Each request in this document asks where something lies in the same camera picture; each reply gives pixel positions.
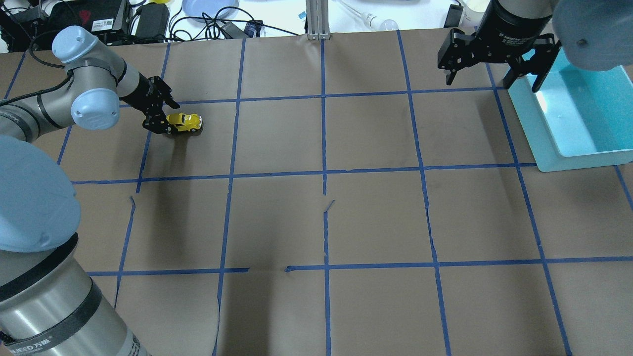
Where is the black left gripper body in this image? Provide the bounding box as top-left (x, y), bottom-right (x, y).
top-left (130, 74), bottom-right (161, 115)

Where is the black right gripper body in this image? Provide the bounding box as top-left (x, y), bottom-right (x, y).
top-left (472, 0), bottom-right (553, 63)

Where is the yellow toy beetle car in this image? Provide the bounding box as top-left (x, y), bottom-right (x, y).
top-left (166, 113), bottom-right (204, 134)

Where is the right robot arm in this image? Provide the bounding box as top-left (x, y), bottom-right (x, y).
top-left (437, 0), bottom-right (633, 93)

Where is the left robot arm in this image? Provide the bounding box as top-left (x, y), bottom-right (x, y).
top-left (0, 26), bottom-right (179, 356)

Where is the black power adapter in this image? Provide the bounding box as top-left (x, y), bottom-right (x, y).
top-left (134, 2), bottom-right (169, 43)

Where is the light blue storage bin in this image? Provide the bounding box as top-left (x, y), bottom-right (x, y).
top-left (508, 52), bottom-right (633, 172)

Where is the blue plastic plate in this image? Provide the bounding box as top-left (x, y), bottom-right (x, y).
top-left (181, 0), bottom-right (239, 23)

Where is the black computer box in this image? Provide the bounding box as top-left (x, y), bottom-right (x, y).
top-left (46, 0), bottom-right (131, 35)

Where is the brown paper table cover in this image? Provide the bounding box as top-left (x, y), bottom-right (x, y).
top-left (0, 29), bottom-right (633, 356)

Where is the black corrugated cable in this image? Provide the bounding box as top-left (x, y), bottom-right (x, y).
top-left (0, 74), bottom-right (75, 107)

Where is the aluminium frame post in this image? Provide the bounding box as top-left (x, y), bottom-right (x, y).
top-left (305, 0), bottom-right (331, 41)

